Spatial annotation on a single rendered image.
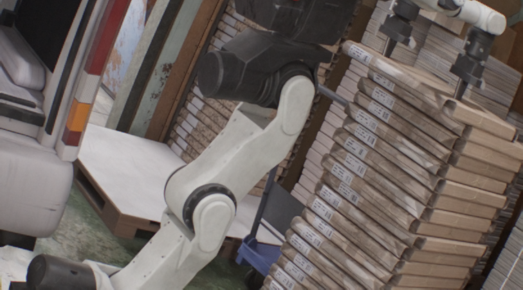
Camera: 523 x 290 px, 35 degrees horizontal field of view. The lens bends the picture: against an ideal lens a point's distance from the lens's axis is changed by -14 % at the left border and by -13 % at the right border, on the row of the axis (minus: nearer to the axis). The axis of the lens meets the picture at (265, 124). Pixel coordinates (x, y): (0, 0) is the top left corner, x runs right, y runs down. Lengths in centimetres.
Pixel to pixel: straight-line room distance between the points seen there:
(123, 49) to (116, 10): 308
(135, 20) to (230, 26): 81
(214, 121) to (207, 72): 235
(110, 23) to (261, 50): 44
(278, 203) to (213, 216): 123
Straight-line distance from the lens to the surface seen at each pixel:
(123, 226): 363
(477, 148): 258
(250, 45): 222
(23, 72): 258
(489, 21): 243
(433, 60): 457
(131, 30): 535
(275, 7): 212
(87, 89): 242
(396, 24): 273
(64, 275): 224
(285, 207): 344
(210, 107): 463
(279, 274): 294
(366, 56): 265
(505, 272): 288
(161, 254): 234
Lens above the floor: 128
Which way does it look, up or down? 10 degrees down
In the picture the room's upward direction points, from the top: 24 degrees clockwise
